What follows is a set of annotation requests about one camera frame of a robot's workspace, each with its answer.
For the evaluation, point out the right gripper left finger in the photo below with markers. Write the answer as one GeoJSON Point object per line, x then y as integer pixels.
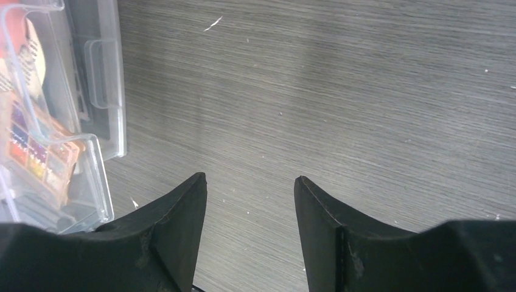
{"type": "Point", "coordinates": [153, 248]}

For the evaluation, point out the eyeshadow palette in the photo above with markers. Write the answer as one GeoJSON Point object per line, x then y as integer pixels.
{"type": "Point", "coordinates": [49, 167]}

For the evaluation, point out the clear plastic drawer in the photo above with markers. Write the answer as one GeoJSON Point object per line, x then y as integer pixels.
{"type": "Point", "coordinates": [54, 119]}

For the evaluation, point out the small pink round puff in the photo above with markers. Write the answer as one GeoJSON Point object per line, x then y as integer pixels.
{"type": "Point", "coordinates": [16, 27]}

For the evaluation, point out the white plastic drawer organizer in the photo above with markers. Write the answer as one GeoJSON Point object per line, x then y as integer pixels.
{"type": "Point", "coordinates": [99, 73]}

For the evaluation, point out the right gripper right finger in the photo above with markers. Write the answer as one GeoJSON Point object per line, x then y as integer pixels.
{"type": "Point", "coordinates": [347, 250]}

